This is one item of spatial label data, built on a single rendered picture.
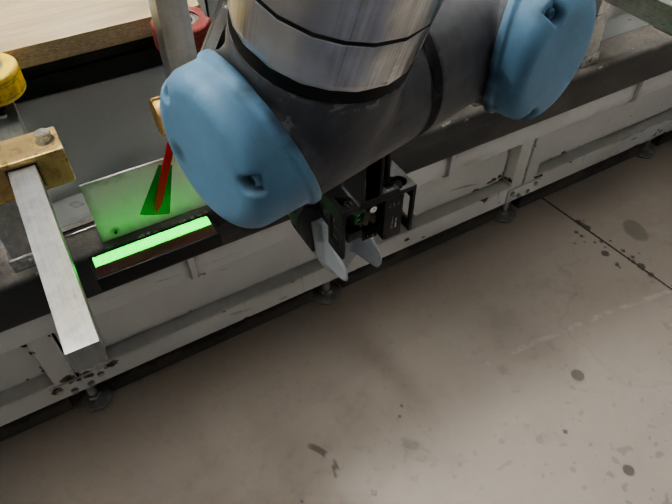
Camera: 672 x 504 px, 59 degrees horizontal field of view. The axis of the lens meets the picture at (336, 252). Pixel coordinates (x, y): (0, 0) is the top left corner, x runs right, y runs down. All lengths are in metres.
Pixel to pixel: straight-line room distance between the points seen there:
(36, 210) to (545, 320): 1.31
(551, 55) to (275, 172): 0.16
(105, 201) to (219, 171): 0.58
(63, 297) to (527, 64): 0.45
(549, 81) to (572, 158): 1.60
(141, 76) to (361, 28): 0.82
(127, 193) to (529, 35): 0.61
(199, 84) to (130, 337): 1.22
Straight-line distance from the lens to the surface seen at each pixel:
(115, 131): 1.03
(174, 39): 0.74
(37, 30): 0.93
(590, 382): 1.61
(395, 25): 0.20
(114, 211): 0.83
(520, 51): 0.31
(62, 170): 0.78
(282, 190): 0.23
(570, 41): 0.33
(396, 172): 0.50
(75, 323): 0.58
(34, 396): 1.43
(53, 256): 0.64
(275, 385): 1.48
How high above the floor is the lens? 1.28
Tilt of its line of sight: 47 degrees down
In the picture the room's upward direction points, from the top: straight up
